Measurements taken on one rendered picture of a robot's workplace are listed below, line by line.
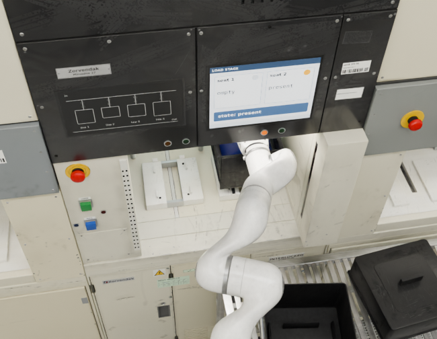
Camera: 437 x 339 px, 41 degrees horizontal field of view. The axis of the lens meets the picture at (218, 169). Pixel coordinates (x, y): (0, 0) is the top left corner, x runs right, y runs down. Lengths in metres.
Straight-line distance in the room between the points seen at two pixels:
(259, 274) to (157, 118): 0.48
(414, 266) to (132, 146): 1.08
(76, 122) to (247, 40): 0.48
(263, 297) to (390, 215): 0.89
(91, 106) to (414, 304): 1.23
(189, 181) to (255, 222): 0.77
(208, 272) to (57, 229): 0.59
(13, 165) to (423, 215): 1.44
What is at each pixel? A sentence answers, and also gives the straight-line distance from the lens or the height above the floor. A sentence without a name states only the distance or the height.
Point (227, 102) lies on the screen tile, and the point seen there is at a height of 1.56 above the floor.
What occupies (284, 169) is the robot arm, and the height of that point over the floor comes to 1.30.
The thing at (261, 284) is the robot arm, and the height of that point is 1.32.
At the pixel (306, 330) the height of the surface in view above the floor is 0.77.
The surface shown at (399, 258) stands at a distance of 2.16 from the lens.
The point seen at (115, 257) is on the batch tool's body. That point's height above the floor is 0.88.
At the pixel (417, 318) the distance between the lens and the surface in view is 2.06.
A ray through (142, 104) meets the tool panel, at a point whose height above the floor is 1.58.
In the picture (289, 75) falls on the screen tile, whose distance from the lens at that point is 1.51.
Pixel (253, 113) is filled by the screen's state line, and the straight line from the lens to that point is 1.58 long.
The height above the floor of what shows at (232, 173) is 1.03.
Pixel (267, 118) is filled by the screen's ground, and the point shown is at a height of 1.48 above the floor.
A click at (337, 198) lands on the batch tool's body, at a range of 1.89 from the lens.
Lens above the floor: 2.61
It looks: 50 degrees down
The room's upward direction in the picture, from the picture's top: 2 degrees clockwise
